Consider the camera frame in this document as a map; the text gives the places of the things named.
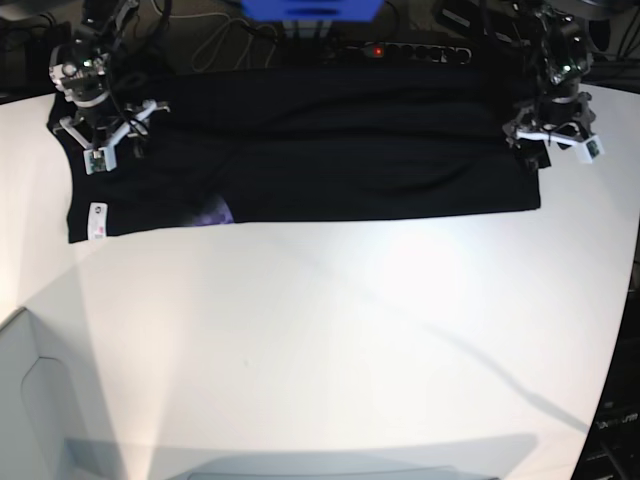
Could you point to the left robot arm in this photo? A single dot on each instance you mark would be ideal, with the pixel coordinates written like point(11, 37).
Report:
point(551, 58)

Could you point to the black T-shirt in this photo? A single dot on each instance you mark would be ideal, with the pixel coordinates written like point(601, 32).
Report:
point(324, 144)

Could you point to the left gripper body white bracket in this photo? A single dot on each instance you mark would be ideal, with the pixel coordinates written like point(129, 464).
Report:
point(564, 121)

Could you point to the blue plastic box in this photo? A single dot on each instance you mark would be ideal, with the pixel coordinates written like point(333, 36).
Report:
point(332, 10)

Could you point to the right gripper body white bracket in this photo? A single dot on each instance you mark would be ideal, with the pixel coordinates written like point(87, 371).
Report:
point(99, 136)

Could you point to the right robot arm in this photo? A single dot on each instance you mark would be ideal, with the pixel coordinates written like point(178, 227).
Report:
point(82, 70)

